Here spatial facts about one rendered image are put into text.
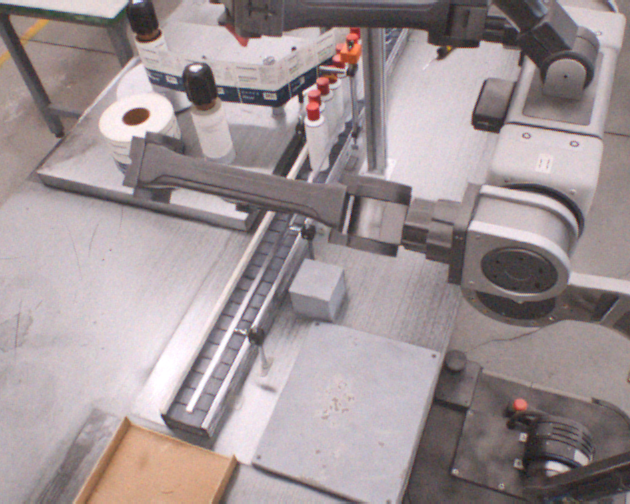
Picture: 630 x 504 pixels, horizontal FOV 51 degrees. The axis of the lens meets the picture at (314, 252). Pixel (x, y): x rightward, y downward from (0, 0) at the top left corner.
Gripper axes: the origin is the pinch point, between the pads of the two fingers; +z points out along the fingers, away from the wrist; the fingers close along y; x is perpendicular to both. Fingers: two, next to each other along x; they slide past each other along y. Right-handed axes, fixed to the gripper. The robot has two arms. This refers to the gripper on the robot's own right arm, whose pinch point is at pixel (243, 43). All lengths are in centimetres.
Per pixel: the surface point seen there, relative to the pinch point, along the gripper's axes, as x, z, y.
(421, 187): 48, 35, 4
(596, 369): 111, 118, -5
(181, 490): 23, 35, 98
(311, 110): 20.3, 10.5, 8.7
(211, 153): -8.1, 26.1, 14.7
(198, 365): 15, 30, 73
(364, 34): 32.3, -8.0, 1.4
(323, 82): 19.6, 10.4, -2.5
